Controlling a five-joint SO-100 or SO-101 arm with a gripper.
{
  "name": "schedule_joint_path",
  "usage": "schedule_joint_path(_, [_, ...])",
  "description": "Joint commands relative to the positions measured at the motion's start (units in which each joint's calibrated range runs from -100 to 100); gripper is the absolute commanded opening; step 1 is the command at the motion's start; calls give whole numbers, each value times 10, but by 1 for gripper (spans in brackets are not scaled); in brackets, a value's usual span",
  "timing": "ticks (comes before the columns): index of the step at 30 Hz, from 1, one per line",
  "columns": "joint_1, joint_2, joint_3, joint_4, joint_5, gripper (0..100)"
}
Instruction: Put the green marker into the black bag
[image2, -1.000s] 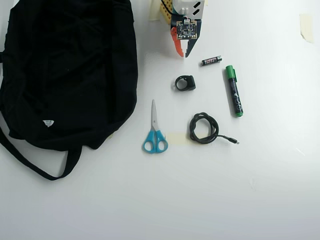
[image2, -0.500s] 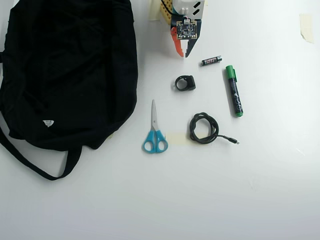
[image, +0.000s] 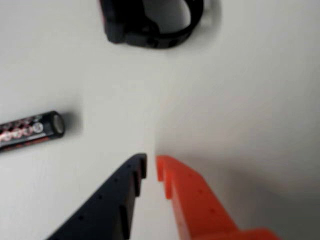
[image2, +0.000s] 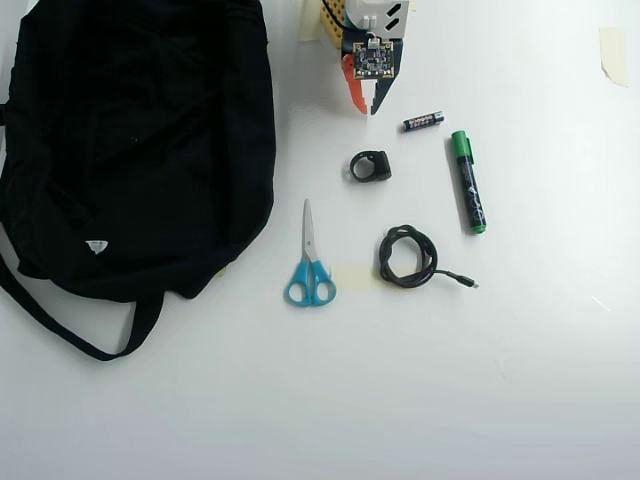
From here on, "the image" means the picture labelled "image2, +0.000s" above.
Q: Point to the green marker with black barrel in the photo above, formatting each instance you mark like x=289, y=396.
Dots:
x=470, y=185

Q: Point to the black AAA battery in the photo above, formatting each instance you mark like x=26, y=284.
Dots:
x=422, y=122

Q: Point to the black fabric bag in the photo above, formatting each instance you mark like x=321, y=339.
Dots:
x=135, y=160

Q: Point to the bare camera circuit board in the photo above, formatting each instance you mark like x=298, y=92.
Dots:
x=372, y=60

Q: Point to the white and teal robot arm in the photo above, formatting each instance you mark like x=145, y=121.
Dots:
x=380, y=12

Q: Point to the yellow perforated base block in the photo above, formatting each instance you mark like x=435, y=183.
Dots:
x=332, y=25

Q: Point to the short beige masking tape patch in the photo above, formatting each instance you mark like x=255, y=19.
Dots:
x=352, y=276

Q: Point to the long beige masking tape strip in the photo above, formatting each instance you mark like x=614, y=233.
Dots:
x=307, y=22

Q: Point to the torn beige masking tape piece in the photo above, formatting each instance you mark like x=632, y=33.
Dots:
x=614, y=55

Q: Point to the dark navy gripper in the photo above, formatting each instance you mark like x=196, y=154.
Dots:
x=354, y=98

